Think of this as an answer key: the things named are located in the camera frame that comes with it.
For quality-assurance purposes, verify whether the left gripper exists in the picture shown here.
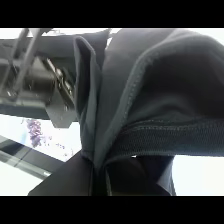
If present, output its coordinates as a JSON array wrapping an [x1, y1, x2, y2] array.
[[44, 55, 80, 130]]

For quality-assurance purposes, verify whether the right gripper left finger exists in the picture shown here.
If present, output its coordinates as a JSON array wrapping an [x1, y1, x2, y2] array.
[[27, 151, 95, 197]]

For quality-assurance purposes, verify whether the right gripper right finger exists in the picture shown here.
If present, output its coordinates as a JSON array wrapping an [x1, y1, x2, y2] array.
[[105, 157, 159, 197]]

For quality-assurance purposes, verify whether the black T-shirt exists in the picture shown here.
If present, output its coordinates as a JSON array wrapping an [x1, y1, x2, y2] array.
[[72, 27, 224, 197]]

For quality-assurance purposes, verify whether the silver frame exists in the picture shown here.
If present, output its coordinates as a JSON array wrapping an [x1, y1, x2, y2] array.
[[0, 148, 53, 180]]

